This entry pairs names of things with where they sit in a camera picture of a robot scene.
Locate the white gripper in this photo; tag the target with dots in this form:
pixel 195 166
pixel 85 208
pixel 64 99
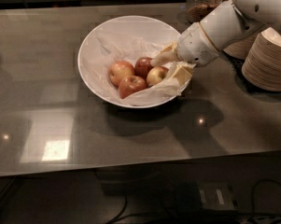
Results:
pixel 194 46

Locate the red yellow apple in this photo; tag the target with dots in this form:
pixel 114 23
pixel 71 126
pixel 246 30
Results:
pixel 156 75

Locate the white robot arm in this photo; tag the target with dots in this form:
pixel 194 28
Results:
pixel 231 21

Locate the white bowl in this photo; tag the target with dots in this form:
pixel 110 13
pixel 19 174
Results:
pixel 145 26

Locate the white paper liner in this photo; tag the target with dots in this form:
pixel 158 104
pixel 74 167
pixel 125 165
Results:
pixel 101 48

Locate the rear stack paper plates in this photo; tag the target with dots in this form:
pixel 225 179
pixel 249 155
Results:
pixel 240 49

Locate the stack paper plates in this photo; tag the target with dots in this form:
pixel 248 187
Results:
pixel 262 66
pixel 240 49

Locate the front stack paper plates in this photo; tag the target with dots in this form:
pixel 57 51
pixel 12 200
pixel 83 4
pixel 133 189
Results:
pixel 262 66

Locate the dark box under table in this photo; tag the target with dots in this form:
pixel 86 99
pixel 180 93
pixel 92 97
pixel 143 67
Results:
pixel 192 197

